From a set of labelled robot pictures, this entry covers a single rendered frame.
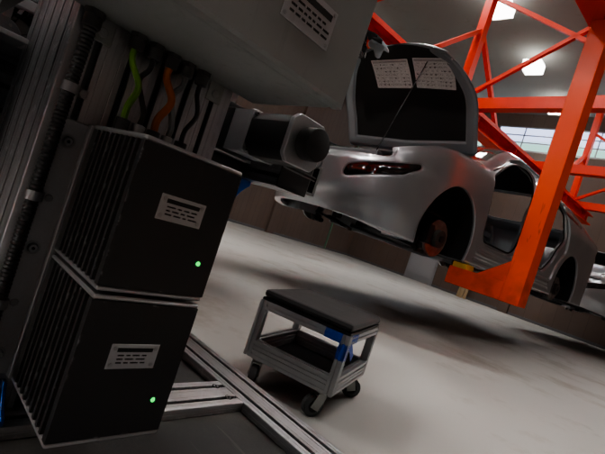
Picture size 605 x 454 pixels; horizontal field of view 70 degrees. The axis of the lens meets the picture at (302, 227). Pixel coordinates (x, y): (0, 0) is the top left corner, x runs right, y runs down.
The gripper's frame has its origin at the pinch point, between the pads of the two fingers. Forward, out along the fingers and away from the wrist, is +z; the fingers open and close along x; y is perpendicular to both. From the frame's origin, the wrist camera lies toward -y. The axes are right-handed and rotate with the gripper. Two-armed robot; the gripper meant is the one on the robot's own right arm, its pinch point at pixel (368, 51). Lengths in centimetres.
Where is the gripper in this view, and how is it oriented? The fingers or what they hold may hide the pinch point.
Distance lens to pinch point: 162.0
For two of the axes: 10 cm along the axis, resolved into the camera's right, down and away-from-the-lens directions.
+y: -2.0, 9.8, -0.7
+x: 8.6, 1.4, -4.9
